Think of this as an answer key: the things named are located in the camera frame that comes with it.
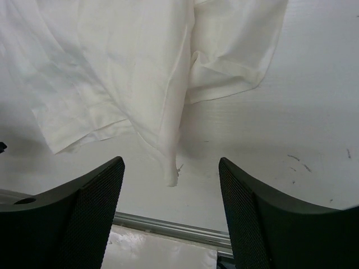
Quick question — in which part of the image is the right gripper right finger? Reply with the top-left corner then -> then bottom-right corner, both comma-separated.
218,157 -> 358,268

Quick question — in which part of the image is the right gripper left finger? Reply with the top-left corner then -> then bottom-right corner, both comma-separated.
1,156 -> 125,268

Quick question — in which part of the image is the white fabric skirt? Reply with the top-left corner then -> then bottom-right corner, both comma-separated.
1,1 -> 288,187

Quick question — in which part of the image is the aluminium table frame rail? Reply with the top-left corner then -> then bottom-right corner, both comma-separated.
113,212 -> 233,259

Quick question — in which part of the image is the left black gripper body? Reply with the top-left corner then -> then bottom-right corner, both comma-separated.
0,142 -> 7,153

